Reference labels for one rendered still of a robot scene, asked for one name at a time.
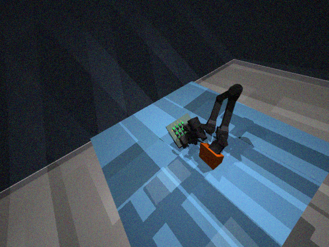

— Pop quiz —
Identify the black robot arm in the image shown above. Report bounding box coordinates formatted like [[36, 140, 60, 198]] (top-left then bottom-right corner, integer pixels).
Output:
[[183, 84, 243, 154]]

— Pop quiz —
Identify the grey switch panel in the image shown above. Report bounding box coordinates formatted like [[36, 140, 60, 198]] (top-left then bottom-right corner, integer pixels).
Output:
[[166, 113, 191, 147]]

